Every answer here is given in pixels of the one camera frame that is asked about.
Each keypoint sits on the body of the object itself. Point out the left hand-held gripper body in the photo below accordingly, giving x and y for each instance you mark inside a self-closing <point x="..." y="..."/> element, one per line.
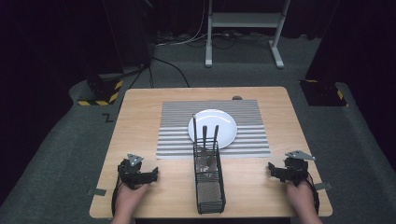
<point x="132" y="175"/>

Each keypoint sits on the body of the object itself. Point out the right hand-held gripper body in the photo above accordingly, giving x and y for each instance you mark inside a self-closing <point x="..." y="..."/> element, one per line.
<point x="295" y="172"/>

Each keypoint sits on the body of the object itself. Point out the dark metal knife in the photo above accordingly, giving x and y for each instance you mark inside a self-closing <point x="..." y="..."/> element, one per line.
<point x="194" y="129"/>

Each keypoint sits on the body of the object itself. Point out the grey metal rod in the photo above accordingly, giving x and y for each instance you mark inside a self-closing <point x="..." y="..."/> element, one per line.
<point x="205" y="135"/>

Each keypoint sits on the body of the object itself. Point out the dark metal fork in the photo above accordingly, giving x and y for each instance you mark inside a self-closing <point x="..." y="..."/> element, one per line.
<point x="215" y="133"/>

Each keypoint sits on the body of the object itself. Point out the person's left hand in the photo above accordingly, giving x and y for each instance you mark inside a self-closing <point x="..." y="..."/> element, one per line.
<point x="127" y="199"/>

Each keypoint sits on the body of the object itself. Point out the person's right hand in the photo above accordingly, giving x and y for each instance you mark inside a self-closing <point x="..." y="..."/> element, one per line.
<point x="300" y="199"/>

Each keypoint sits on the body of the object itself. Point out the grey tape strip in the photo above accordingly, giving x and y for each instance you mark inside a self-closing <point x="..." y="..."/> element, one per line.
<point x="323" y="186"/>
<point x="97" y="192"/>

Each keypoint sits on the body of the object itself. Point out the grey striped placemat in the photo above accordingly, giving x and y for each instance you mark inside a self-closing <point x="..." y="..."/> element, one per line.
<point x="174" y="130"/>

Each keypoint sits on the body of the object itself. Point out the white round plate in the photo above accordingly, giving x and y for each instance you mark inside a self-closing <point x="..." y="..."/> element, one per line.
<point x="218" y="121"/>

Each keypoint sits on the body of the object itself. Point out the small dark round disc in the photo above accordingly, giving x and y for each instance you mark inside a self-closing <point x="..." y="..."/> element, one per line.
<point x="237" y="97"/>

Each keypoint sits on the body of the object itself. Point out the black and yellow striped base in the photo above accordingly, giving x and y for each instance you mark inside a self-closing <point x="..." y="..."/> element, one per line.
<point x="323" y="91"/>
<point x="104" y="93"/>

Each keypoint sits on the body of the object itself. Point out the black tall cabinet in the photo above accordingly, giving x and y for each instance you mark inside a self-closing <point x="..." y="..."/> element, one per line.
<point x="130" y="31"/>

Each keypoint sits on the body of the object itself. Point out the white-legged desk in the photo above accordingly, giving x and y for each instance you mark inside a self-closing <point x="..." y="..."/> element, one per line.
<point x="246" y="19"/>

